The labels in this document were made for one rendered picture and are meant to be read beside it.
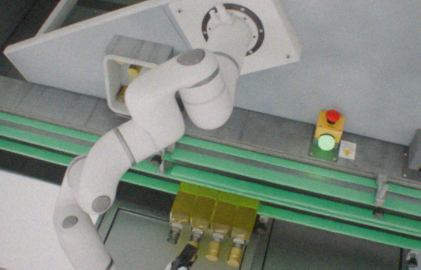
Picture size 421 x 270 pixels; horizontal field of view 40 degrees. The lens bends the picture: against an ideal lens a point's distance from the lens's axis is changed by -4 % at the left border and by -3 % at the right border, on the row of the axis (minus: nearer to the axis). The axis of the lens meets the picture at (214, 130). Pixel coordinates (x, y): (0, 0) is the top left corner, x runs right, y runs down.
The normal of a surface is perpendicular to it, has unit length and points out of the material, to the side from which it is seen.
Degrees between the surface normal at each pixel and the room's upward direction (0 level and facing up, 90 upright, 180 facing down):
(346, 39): 0
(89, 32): 0
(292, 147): 90
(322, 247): 89
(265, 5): 5
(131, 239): 90
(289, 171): 90
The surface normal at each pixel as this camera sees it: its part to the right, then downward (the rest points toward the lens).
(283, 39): -0.22, 0.68
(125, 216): 0.05, -0.65
